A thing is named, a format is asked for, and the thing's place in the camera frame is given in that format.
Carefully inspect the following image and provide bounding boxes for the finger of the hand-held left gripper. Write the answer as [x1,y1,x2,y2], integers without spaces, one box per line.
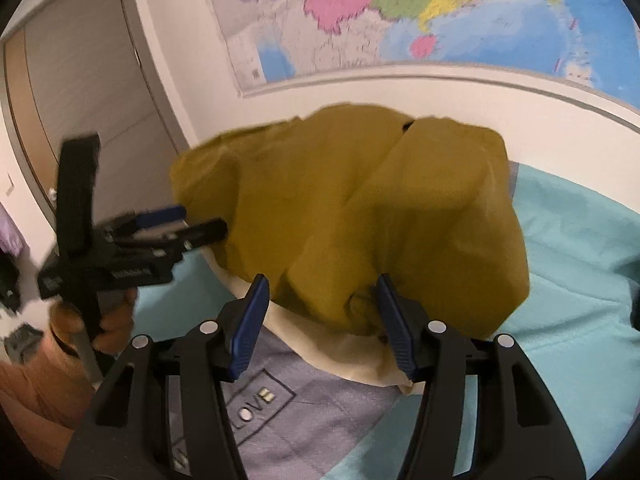
[150,217,229,256]
[107,205,187,236]

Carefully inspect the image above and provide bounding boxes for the dark object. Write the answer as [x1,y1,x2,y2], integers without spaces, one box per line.
[0,252,21,313]

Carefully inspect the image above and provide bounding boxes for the cream pillow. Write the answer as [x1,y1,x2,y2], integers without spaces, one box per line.
[205,250,426,396]

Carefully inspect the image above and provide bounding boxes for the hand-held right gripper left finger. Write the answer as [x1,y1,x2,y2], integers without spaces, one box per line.
[60,274,271,480]

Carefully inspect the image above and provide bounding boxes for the purple cloth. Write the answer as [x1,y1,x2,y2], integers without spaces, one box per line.
[0,205,23,256]

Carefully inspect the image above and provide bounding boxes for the person's left hand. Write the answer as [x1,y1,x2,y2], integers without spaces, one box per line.
[50,287,140,359]

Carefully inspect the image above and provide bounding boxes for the grey sliding door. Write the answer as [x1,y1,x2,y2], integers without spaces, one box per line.
[0,0,196,216]

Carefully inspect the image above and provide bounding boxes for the colourful wall map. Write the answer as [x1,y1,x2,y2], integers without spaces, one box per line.
[200,0,640,98]

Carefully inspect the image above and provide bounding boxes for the teal grey printed bedsheet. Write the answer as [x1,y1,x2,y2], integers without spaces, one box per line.
[120,160,640,480]

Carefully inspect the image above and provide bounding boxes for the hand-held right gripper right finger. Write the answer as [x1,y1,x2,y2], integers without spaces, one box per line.
[376,273,587,480]

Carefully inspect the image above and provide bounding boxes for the olive brown jacket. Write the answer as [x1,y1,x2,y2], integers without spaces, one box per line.
[170,104,532,341]

